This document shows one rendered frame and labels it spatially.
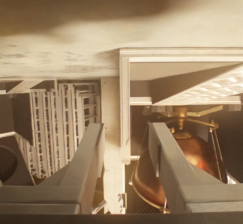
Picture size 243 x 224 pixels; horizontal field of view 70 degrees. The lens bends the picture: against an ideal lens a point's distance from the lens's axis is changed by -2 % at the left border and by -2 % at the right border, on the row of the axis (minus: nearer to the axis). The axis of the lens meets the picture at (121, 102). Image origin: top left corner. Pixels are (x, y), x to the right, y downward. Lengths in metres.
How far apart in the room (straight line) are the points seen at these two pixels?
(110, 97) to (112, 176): 1.10
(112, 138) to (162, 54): 2.23
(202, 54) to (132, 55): 0.08
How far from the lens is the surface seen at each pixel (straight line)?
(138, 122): 2.07
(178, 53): 0.22
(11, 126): 3.74
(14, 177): 3.34
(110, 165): 2.58
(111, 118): 2.35
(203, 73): 0.40
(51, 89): 2.10
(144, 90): 1.00
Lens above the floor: 0.04
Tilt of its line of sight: 7 degrees up
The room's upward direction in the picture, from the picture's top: 179 degrees clockwise
